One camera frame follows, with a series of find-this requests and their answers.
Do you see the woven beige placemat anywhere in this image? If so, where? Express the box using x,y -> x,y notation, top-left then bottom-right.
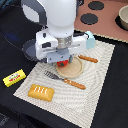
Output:
14,41 -> 114,128

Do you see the toy fork wooden handle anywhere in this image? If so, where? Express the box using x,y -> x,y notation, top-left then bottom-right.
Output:
44,71 -> 86,89

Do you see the beige bowl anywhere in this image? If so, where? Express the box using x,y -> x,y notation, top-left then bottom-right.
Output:
119,5 -> 128,30

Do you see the toy knife wooden handle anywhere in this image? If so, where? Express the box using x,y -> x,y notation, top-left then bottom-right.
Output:
78,55 -> 98,63

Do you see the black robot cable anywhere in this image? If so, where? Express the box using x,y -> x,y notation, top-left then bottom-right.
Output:
0,3 -> 38,51

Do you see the grey toy saucepan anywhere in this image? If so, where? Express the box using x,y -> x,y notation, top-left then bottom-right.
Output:
22,39 -> 38,62

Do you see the yellow toy butter box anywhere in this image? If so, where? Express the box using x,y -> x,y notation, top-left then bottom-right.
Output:
3,69 -> 26,87

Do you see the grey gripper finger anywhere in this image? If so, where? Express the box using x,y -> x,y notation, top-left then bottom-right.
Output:
68,54 -> 74,63
47,53 -> 57,63

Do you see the round wooden plate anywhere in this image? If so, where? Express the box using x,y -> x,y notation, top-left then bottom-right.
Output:
56,57 -> 84,78

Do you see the red toy tomato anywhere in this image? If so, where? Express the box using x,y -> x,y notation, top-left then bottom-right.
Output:
57,60 -> 68,67

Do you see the light blue milk carton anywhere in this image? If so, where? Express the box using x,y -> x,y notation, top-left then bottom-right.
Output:
85,31 -> 95,49

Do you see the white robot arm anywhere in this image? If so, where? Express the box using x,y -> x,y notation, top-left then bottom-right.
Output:
21,0 -> 87,63

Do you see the yellow toy bread loaf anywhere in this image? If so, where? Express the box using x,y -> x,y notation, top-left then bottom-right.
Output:
28,84 -> 54,102

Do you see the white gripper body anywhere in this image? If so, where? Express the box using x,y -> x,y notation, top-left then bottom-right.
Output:
35,29 -> 87,63

